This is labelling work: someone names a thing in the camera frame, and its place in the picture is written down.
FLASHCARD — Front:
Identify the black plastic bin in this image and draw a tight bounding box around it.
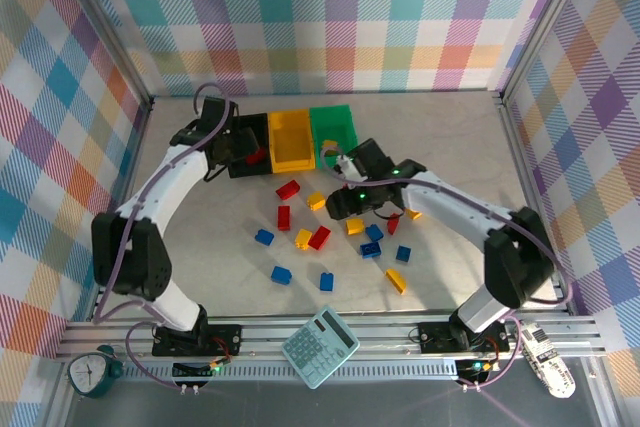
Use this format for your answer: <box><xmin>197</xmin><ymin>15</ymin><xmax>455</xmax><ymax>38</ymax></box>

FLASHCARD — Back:
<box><xmin>226</xmin><ymin>113</ymin><xmax>274</xmax><ymax>179</ymax></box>

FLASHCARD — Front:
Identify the yellow plastic bin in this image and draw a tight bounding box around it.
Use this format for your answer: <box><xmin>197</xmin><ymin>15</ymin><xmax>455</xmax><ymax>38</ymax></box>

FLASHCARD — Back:
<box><xmin>267</xmin><ymin>109</ymin><xmax>317</xmax><ymax>175</ymax></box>

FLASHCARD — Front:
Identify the green plastic bin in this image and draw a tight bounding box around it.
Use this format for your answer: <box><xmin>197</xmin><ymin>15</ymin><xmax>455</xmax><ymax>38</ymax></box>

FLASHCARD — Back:
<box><xmin>308</xmin><ymin>104</ymin><xmax>360</xmax><ymax>168</ymax></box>

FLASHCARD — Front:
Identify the light blue calculator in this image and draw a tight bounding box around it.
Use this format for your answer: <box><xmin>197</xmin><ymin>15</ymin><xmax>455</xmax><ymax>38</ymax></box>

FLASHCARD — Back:
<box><xmin>280</xmin><ymin>304</ymin><xmax>361</xmax><ymax>391</ymax></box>

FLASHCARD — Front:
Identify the plaid fabric backdrop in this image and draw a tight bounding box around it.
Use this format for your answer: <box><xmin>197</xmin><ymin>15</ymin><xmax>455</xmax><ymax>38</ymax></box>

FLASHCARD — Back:
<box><xmin>0</xmin><ymin>0</ymin><xmax>151</xmax><ymax>427</ymax></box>
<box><xmin>69</xmin><ymin>0</ymin><xmax>584</xmax><ymax>98</ymax></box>
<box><xmin>502</xmin><ymin>0</ymin><xmax>640</xmax><ymax>383</ymax></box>

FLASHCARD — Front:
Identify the black controller board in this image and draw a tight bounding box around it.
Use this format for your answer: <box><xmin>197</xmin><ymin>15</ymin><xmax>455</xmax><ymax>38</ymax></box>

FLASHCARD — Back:
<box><xmin>171</xmin><ymin>360</ymin><xmax>212</xmax><ymax>382</ymax></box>
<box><xmin>457</xmin><ymin>359</ymin><xmax>494</xmax><ymax>383</ymax></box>

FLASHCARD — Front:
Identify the white handheld device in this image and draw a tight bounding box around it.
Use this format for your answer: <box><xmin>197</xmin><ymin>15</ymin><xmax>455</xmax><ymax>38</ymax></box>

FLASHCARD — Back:
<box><xmin>519</xmin><ymin>324</ymin><xmax>577</xmax><ymax>400</ymax></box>

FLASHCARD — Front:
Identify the teal alarm clock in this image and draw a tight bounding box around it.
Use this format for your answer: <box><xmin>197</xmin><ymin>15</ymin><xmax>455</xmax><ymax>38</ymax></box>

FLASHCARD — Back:
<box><xmin>67</xmin><ymin>344</ymin><xmax>125</xmax><ymax>400</ymax></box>

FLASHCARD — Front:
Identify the aluminium frame side rail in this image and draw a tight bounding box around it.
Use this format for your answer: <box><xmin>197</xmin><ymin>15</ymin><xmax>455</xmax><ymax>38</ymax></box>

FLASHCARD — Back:
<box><xmin>497</xmin><ymin>94</ymin><xmax>576</xmax><ymax>318</ymax></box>
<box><xmin>87</xmin><ymin>99</ymin><xmax>154</xmax><ymax>323</ymax></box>

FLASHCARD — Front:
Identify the aluminium frame long rail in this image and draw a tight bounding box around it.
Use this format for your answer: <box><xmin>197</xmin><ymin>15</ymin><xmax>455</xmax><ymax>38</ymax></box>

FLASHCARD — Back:
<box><xmin>54</xmin><ymin>314</ymin><xmax>609</xmax><ymax>363</ymax></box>

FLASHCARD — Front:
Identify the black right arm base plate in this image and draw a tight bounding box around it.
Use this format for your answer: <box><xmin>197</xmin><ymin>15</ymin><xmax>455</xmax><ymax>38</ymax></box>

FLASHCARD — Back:
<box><xmin>417</xmin><ymin>320</ymin><xmax>511</xmax><ymax>356</ymax></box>

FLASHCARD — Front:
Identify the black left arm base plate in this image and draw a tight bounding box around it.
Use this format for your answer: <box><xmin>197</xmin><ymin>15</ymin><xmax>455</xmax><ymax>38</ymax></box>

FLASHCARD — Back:
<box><xmin>151</xmin><ymin>321</ymin><xmax>244</xmax><ymax>359</ymax></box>

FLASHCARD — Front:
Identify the aluminium frame post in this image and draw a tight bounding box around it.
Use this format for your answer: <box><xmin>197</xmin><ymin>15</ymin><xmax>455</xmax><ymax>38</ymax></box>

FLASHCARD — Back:
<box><xmin>499</xmin><ymin>0</ymin><xmax>601</xmax><ymax>106</ymax></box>
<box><xmin>49</xmin><ymin>0</ymin><xmax>154</xmax><ymax>108</ymax></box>

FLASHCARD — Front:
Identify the slotted grey cable duct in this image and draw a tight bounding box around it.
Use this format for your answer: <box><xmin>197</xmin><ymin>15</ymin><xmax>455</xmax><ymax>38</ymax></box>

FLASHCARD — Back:
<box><xmin>122</xmin><ymin>364</ymin><xmax>461</xmax><ymax>384</ymax></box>

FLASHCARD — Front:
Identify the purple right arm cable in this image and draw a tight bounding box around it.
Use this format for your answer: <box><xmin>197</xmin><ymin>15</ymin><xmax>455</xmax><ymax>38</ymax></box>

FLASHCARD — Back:
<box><xmin>319</xmin><ymin>144</ymin><xmax>574</xmax><ymax>393</ymax></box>

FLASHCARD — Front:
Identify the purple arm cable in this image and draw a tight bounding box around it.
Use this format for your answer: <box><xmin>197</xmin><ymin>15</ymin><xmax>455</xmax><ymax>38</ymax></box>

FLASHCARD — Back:
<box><xmin>319</xmin><ymin>144</ymin><xmax>574</xmax><ymax>393</ymax></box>
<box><xmin>92</xmin><ymin>81</ymin><xmax>237</xmax><ymax>392</ymax></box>

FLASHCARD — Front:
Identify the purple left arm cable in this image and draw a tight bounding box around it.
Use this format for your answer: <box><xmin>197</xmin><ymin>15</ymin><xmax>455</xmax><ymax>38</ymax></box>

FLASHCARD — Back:
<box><xmin>92</xmin><ymin>81</ymin><xmax>237</xmax><ymax>392</ymax></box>

